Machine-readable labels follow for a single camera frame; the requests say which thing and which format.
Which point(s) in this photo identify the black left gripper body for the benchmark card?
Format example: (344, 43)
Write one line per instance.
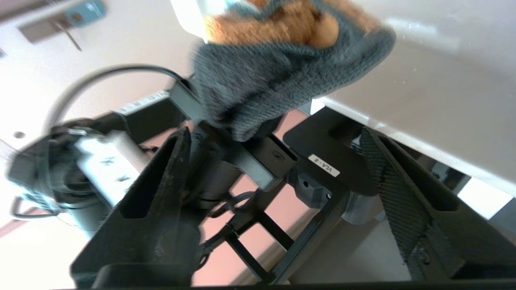
(258, 165)

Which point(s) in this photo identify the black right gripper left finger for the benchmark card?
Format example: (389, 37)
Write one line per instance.
(153, 233)

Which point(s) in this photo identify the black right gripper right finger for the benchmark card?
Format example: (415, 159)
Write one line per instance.
(443, 233)

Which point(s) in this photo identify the orange and grey cleaning cloth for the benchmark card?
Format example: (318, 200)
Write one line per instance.
(274, 72)

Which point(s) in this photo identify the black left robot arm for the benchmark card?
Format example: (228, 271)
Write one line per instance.
(60, 181)

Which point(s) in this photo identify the black labelled robot chassis plate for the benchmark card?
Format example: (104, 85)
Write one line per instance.
(322, 141)

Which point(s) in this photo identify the small grey wrist camera box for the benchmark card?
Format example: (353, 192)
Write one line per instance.
(105, 165)

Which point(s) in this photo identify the black metal robot base frame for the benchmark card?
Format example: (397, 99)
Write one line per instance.
(314, 233)

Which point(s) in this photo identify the small blue wall box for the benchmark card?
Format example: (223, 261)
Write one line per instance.
(86, 12)

